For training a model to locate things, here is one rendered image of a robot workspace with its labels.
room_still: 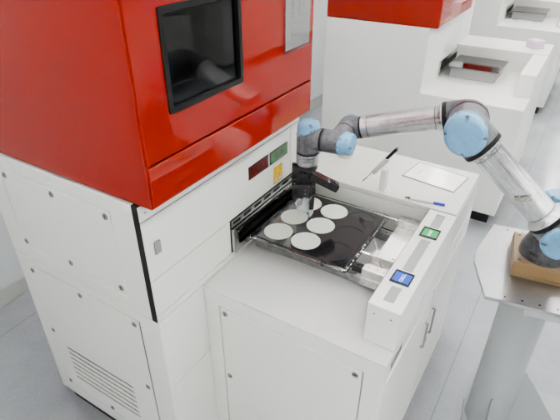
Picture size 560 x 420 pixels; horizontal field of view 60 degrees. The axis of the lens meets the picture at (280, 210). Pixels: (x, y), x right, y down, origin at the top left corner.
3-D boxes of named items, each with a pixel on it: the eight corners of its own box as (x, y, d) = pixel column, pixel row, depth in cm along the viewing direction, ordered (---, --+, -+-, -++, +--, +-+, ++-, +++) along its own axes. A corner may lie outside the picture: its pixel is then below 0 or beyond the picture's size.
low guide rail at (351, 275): (256, 245, 175) (255, 238, 174) (258, 242, 177) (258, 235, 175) (387, 295, 153) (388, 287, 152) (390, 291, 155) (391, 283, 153)
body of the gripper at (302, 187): (291, 189, 175) (292, 158, 169) (315, 189, 175) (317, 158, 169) (292, 200, 169) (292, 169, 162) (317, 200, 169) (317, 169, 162)
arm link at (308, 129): (317, 127, 153) (292, 123, 156) (316, 159, 159) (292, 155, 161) (326, 119, 159) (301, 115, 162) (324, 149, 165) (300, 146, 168)
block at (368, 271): (361, 276, 152) (362, 268, 150) (365, 269, 154) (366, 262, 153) (385, 284, 148) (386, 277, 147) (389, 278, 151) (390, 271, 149)
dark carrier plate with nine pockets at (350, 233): (252, 236, 168) (252, 234, 167) (302, 192, 192) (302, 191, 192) (343, 269, 152) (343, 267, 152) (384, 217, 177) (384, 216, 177)
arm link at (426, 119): (490, 87, 149) (338, 109, 171) (487, 98, 140) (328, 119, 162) (492, 123, 153) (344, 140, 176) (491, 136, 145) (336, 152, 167)
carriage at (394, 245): (358, 284, 153) (359, 277, 151) (399, 228, 179) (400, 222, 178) (382, 293, 149) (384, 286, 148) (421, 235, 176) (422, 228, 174)
